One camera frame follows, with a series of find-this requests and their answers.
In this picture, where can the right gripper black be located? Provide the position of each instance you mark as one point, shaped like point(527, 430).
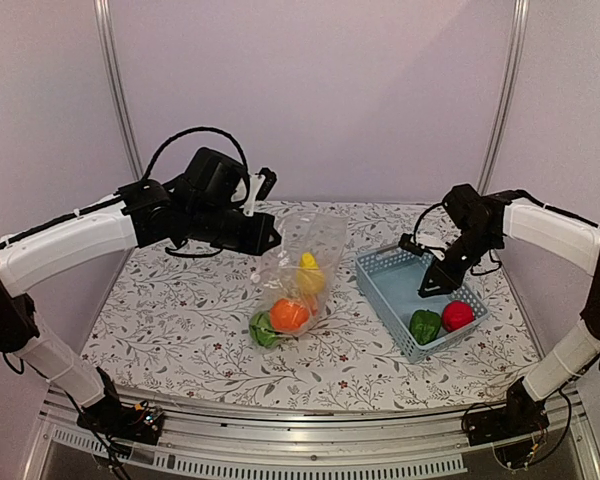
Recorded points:
point(447, 287)

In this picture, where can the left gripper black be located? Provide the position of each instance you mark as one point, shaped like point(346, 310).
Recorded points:
point(256, 244)

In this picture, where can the clear zip top bag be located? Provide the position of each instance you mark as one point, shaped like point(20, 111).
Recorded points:
point(295, 279)

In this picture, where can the green toy pepper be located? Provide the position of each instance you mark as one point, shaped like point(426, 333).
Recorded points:
point(424, 326)

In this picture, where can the yellow toy pear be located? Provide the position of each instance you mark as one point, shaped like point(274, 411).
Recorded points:
point(309, 277)

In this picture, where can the orange toy fruit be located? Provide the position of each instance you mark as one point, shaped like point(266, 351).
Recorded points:
point(288, 316)

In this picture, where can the green toy watermelon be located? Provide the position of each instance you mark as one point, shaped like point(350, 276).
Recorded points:
point(262, 332)

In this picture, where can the green orange toy mango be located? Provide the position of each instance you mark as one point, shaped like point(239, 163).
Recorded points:
point(312, 304)

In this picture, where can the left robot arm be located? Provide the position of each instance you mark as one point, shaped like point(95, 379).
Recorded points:
point(137, 215)

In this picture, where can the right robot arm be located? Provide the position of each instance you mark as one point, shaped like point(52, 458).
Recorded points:
point(484, 222)

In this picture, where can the red toy apple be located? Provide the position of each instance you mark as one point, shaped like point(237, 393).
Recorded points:
point(456, 315)

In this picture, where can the light blue plastic basket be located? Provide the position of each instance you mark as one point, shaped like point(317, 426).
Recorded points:
point(389, 278)

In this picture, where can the floral tablecloth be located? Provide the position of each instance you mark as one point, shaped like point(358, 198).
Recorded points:
point(181, 328)

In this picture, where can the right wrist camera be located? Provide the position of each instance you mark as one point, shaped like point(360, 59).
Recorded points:
point(408, 243)

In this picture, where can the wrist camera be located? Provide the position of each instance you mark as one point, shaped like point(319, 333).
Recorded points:
point(258, 188)
point(408, 243)

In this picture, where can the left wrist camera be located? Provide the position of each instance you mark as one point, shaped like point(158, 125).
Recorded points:
point(258, 188)

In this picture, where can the front aluminium rail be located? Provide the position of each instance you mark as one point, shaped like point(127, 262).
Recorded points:
point(212, 440)

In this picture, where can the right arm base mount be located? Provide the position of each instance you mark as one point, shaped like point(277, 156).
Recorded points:
point(521, 423)

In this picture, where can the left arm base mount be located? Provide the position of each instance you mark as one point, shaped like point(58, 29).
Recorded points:
point(140, 423)

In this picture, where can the left aluminium frame post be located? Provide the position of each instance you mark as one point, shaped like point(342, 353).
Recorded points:
point(106, 35)

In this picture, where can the aluminium frame post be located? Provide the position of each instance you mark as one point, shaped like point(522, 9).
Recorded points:
point(106, 35)
point(511, 71)

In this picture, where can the right aluminium frame post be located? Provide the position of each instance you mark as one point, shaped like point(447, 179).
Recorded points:
point(511, 71)

